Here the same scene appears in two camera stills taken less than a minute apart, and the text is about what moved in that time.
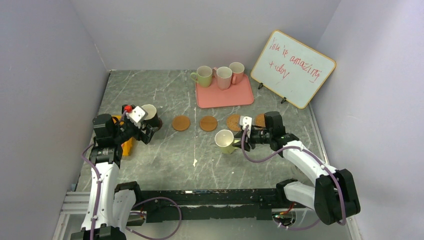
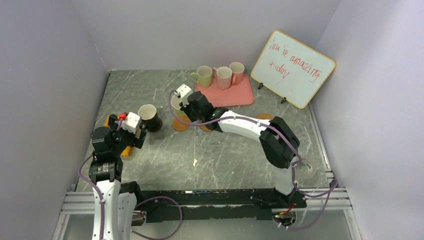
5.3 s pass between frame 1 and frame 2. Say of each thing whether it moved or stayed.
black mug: stayed
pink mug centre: stayed
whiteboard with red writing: stayed
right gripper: moved
